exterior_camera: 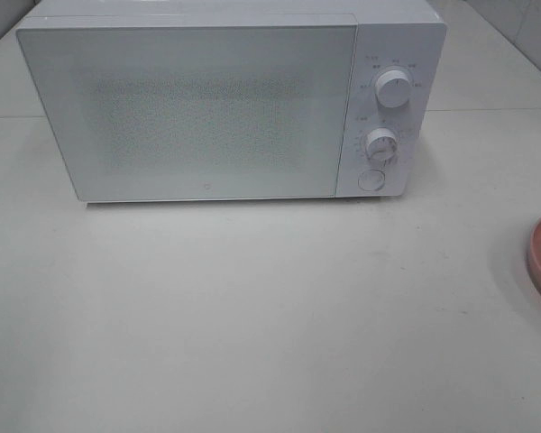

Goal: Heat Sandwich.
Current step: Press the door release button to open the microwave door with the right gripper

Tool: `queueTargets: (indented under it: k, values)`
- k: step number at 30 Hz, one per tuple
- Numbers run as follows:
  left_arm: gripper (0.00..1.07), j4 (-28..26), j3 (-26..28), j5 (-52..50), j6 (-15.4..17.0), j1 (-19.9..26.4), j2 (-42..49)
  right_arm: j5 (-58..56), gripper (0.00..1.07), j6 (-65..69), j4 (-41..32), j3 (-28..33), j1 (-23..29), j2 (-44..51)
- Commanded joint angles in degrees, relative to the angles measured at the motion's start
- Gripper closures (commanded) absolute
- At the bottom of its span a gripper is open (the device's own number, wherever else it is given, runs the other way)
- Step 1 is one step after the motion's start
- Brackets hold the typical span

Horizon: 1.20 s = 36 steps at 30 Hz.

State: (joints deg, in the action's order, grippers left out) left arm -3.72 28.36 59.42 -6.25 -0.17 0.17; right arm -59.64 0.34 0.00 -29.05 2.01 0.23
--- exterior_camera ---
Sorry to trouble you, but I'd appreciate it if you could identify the round door release button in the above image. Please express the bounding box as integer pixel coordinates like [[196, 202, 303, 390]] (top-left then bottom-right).
[[357, 169, 385, 192]]

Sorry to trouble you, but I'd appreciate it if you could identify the white microwave door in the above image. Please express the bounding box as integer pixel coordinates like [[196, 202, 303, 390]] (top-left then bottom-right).
[[17, 26, 355, 202]]

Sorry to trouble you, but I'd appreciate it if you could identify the white lower timer knob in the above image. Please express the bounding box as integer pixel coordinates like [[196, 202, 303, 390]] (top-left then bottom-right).
[[364, 128, 399, 161]]

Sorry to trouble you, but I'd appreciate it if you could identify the white upper power knob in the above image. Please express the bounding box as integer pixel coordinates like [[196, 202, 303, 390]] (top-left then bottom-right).
[[374, 68, 413, 108]]

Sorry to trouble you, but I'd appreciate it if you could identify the white microwave oven body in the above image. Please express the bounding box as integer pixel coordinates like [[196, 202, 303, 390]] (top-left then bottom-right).
[[16, 1, 446, 201]]

